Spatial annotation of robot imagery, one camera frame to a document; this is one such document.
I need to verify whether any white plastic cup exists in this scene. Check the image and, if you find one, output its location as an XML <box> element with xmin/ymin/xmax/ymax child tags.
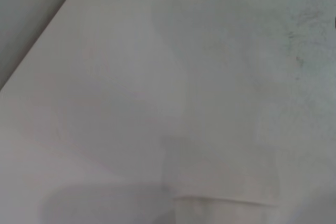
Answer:
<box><xmin>172</xmin><ymin>194</ymin><xmax>279</xmax><ymax>224</ymax></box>

